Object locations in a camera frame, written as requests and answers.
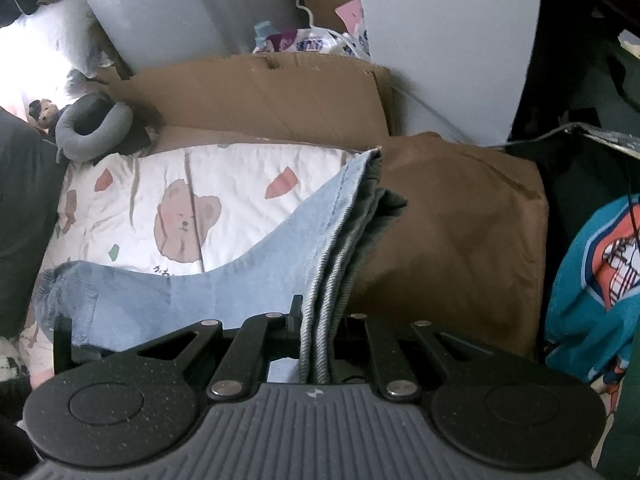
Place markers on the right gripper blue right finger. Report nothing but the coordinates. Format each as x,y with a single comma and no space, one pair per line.
349,345

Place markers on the pink white refill pouch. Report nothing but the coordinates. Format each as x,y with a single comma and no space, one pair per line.
352,42

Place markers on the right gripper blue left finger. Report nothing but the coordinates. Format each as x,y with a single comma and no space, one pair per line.
293,325

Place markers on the teal patterned bag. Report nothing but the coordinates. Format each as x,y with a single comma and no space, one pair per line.
593,310

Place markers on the blue denim drawstring pants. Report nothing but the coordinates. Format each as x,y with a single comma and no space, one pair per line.
316,253

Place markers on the brown cardboard sheet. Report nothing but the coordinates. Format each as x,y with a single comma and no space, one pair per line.
304,97

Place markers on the blue cap detergent bottle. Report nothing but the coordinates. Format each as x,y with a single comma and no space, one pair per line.
263,30

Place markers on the dark green pillow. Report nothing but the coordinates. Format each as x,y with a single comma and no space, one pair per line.
31,184

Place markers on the white black fuzzy blanket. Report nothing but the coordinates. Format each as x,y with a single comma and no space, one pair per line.
12,364

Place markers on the cream bear print bedsheet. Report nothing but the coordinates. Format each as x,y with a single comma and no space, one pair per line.
185,211

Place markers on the grey curved neck pillow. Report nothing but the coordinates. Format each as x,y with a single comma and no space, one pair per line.
91,128

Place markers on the small teddy bear toy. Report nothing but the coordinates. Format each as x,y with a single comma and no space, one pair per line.
45,114

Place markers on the white plastic wrapped pillow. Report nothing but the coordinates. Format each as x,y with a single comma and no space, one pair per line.
52,42

